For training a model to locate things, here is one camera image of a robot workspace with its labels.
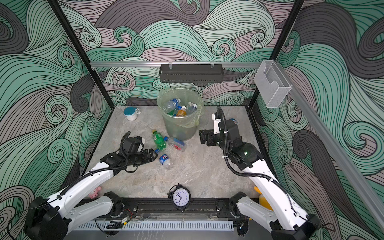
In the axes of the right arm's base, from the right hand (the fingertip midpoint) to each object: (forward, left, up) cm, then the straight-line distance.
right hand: (208, 131), depth 70 cm
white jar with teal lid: (+31, +52, -21) cm, 64 cm away
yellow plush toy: (-25, -26, -21) cm, 42 cm away
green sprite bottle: (+11, +29, -30) cm, 43 cm away
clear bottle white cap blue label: (+24, +8, -10) cm, 27 cm away
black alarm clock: (-23, +13, -25) cm, 37 cm away
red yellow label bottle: (+18, +14, -6) cm, 23 cm away
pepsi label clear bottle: (-5, +23, -24) cm, 34 cm away
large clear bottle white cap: (+28, +21, -11) cm, 37 cm away
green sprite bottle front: (+20, +19, -9) cm, 29 cm away
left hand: (-4, +29, -17) cm, 34 cm away
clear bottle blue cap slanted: (+9, +19, -28) cm, 35 cm away
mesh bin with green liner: (+11, +13, -13) cm, 22 cm away
